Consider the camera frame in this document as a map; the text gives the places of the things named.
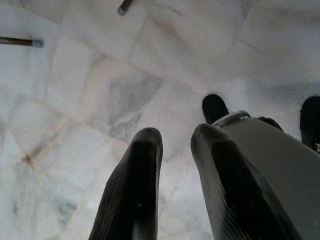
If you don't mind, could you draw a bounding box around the brown chair leg grey cap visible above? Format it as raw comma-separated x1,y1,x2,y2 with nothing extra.
117,0,135,17
0,36,44,49

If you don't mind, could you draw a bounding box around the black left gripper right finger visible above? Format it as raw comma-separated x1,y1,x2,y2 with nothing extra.
190,123,302,240

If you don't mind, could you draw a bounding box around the black robot right foot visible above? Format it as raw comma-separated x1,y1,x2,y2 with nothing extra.
298,96,320,152

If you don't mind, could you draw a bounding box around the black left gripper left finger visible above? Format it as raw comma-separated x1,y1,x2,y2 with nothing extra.
88,127,164,240

